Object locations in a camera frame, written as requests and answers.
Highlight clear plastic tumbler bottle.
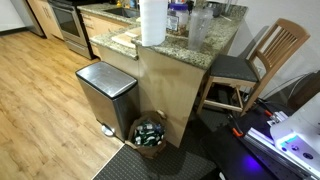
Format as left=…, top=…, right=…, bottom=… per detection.
left=187, top=7, right=215, bottom=52

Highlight brown paper recycling bag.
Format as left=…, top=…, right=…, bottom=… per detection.
left=124, top=110, right=169, bottom=160

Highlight stainless steel trash can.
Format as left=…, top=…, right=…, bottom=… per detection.
left=75, top=61, right=141, bottom=143

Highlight beige cutting board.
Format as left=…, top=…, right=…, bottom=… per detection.
left=111, top=26, right=143, bottom=50

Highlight white paper towel roll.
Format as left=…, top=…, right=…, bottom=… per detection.
left=138, top=0, right=169, bottom=48

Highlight dark floor mat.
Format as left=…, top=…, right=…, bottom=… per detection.
left=92, top=109, right=235, bottom=180

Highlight blue lid plastic jar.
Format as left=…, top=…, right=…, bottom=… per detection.
left=166, top=2, right=191, bottom=38

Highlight wooden chair grey seat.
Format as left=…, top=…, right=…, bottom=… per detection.
left=196, top=17, right=311, bottom=117

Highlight kitchen sink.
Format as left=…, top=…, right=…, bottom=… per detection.
left=102, top=6, right=141, bottom=20

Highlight orange clamp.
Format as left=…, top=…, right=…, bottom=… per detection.
left=231, top=127, right=245, bottom=139

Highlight black coffee maker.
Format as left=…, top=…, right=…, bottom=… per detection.
left=207, top=0, right=225, bottom=19

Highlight stainless steel oven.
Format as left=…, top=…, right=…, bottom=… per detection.
left=47, top=0, right=98, bottom=61

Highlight beige lower kitchen cabinets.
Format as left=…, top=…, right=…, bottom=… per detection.
left=26, top=0, right=65, bottom=41

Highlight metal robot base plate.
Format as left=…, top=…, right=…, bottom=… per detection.
left=229, top=109, right=320, bottom=180

